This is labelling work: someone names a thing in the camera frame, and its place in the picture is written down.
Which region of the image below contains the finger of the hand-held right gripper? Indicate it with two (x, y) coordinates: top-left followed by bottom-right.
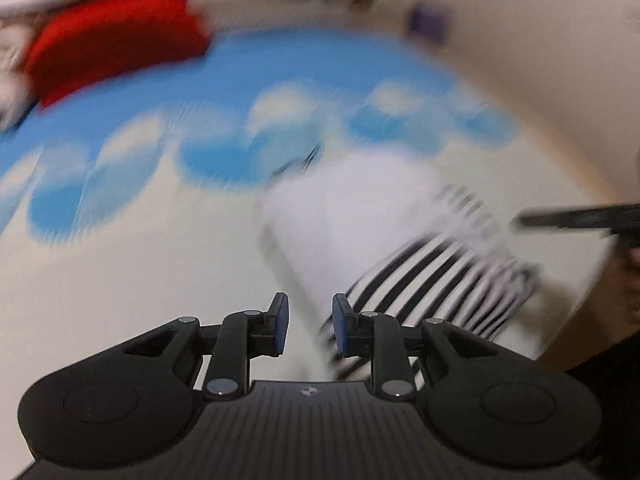
(515, 203), (640, 237)

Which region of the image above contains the blue white cloud blanket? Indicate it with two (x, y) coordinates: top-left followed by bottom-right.
(0, 27), (616, 480)

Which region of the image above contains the black white striped garment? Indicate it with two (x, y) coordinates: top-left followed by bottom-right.
(257, 145), (543, 382)

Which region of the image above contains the grey white cloth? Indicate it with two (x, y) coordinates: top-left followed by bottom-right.
(0, 17), (46, 131)

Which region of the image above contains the purple wall picture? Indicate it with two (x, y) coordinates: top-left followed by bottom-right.
(407, 4), (451, 41)

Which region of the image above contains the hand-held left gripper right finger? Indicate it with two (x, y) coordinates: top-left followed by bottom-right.
(332, 293), (506, 402)

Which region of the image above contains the person's right hand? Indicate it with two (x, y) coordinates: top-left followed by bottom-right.
(614, 246), (640, 283)

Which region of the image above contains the person's dark clothing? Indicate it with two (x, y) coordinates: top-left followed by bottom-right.
(537, 270), (640, 480)

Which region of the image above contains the red cloth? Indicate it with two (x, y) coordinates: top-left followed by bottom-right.
(22, 0), (213, 108)

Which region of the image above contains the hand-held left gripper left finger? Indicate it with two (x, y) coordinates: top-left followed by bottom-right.
(122, 291), (291, 402)

